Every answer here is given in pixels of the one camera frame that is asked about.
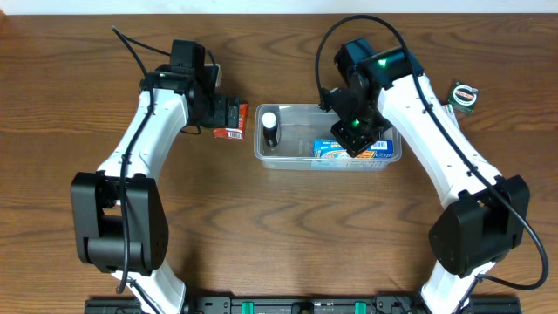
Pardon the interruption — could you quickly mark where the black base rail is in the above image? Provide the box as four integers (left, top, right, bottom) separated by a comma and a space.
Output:
84, 295, 522, 314

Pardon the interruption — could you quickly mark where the dark green round-label box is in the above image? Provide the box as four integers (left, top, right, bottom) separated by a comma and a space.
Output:
448, 81, 480, 114

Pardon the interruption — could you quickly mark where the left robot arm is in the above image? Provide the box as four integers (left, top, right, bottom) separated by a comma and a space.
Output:
71, 64, 239, 313

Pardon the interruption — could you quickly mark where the clear plastic container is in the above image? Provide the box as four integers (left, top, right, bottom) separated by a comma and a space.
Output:
254, 104, 402, 171

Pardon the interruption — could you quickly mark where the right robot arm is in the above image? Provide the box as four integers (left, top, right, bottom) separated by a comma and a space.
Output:
320, 38, 530, 313

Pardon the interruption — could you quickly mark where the black bottle white cap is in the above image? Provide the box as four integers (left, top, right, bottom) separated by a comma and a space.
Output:
262, 112, 280, 147

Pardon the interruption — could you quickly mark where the white green medicine box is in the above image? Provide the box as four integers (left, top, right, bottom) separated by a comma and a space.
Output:
442, 104, 459, 128

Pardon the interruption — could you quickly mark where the red snack packet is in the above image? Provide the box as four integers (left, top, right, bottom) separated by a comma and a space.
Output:
213, 103, 248, 140

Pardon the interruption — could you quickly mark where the blue Kool Fever box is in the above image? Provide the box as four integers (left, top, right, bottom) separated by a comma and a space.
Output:
311, 140, 395, 170

